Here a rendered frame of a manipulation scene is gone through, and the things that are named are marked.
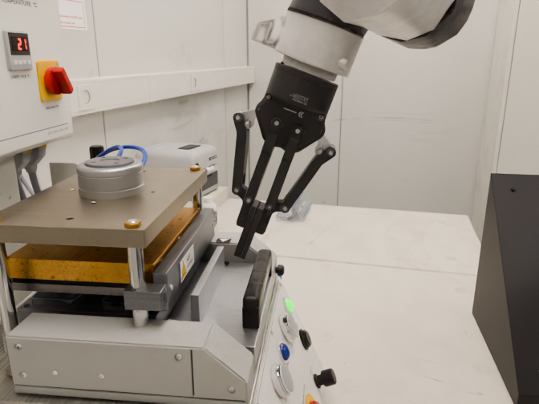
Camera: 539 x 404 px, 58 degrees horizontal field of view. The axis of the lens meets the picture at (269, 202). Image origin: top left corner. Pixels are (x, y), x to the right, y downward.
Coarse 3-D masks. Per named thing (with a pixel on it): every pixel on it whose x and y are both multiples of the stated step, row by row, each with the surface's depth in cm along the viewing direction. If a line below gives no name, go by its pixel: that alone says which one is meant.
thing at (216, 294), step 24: (216, 264) 65; (240, 264) 74; (192, 288) 66; (216, 288) 65; (240, 288) 66; (192, 312) 56; (216, 312) 60; (240, 312) 60; (264, 312) 61; (240, 336) 55
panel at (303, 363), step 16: (272, 320) 67; (272, 336) 64; (272, 352) 62; (304, 352) 76; (288, 368) 65; (304, 368) 72; (320, 368) 81; (272, 384) 57; (304, 384) 69; (256, 400) 51; (272, 400) 56; (288, 400) 60; (304, 400) 66; (320, 400) 74
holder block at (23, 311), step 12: (84, 300) 58; (96, 300) 58; (24, 312) 56; (36, 312) 56; (48, 312) 55; (60, 312) 55; (72, 312) 55; (84, 312) 55; (96, 312) 55; (108, 312) 55; (120, 312) 55; (156, 312) 55; (168, 312) 59
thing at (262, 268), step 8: (264, 256) 66; (256, 264) 64; (264, 264) 64; (256, 272) 61; (264, 272) 62; (256, 280) 59; (264, 280) 60; (248, 288) 57; (256, 288) 57; (264, 288) 60; (248, 296) 55; (256, 296) 55; (248, 304) 55; (256, 304) 55; (248, 312) 55; (256, 312) 55; (248, 320) 56; (256, 320) 56; (256, 328) 56
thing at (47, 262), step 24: (192, 216) 68; (168, 240) 58; (24, 264) 54; (48, 264) 53; (72, 264) 53; (96, 264) 53; (120, 264) 52; (144, 264) 52; (24, 288) 54; (48, 288) 54; (72, 288) 54; (96, 288) 53; (120, 288) 53
